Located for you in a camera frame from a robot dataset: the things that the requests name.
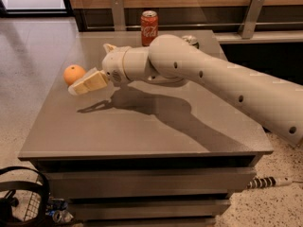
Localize crushed cans on floor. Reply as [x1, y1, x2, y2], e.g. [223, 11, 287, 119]
[46, 198, 74, 224]

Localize black wire basket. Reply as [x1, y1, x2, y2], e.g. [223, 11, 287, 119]
[0, 166, 53, 227]

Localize white power strip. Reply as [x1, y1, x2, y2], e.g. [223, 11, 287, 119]
[246, 177, 293, 189]

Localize green soda can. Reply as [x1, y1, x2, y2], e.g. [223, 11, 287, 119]
[182, 35, 200, 48]

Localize right metal railing bracket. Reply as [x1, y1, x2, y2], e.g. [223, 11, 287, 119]
[238, 0, 265, 40]

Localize red Coca-Cola can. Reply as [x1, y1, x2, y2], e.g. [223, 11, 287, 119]
[141, 10, 158, 46]

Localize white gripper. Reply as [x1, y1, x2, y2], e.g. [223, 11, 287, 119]
[68, 44, 151, 96]

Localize grey drawer cabinet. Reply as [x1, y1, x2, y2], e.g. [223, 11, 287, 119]
[17, 29, 275, 227]

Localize horizontal metal rail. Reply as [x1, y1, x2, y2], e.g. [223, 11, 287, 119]
[85, 22, 303, 31]

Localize orange fruit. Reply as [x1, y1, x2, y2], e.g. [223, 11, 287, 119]
[63, 64, 86, 86]

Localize left metal railing bracket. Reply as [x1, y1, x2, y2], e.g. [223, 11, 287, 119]
[110, 0, 126, 31]

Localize metal railing bracket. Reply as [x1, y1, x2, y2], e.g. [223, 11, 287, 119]
[110, 0, 126, 31]
[238, 0, 265, 40]

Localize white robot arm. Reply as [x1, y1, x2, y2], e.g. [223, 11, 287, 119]
[68, 34, 303, 147]

